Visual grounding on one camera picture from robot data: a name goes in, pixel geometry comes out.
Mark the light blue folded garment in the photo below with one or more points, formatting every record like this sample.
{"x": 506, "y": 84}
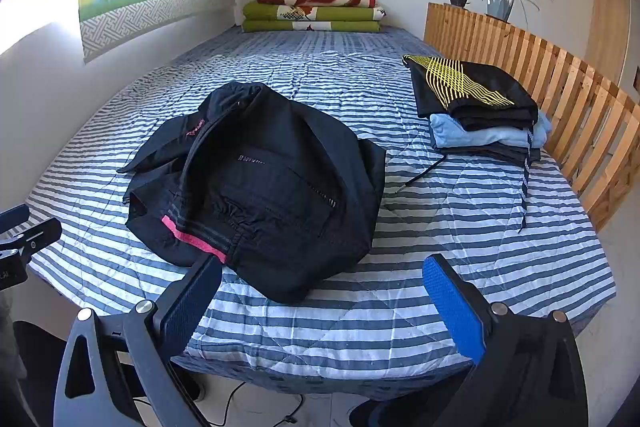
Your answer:
{"x": 450, "y": 129}

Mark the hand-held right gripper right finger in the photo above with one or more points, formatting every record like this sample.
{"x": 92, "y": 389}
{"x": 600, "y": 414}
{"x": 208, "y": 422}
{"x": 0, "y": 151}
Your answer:
{"x": 452, "y": 307}

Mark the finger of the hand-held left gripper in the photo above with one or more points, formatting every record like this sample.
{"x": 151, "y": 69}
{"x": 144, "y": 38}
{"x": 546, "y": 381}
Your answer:
{"x": 37, "y": 233}
{"x": 14, "y": 213}

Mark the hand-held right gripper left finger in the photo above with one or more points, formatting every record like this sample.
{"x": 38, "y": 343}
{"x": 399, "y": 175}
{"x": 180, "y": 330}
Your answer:
{"x": 192, "y": 302}

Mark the green folded blanket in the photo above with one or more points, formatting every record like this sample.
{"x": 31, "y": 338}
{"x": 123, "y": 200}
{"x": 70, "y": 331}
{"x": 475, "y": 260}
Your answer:
{"x": 270, "y": 12}
{"x": 270, "y": 27}

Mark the black shirt with yellow lines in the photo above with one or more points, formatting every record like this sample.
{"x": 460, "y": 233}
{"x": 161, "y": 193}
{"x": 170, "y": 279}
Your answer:
{"x": 475, "y": 92}

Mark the light blue folded cloth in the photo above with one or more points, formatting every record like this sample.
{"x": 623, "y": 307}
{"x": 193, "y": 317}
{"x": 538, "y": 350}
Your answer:
{"x": 500, "y": 153}

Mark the black pants with pink trim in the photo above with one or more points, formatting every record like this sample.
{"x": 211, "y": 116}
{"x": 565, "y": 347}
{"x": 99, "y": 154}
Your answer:
{"x": 280, "y": 187}

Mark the blue white striped bed quilt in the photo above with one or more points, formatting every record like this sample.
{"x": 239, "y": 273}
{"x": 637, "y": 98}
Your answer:
{"x": 350, "y": 322}

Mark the person's dark clothing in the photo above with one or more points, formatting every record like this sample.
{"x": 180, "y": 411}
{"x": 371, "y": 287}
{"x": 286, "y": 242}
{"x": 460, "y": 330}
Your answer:
{"x": 35, "y": 372}

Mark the wooden door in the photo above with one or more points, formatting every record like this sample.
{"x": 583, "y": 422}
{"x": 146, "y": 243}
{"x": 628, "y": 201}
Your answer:
{"x": 607, "y": 22}

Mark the wooden slatted bed rail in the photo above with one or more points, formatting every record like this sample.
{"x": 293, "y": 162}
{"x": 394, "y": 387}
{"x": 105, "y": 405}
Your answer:
{"x": 575, "y": 92}

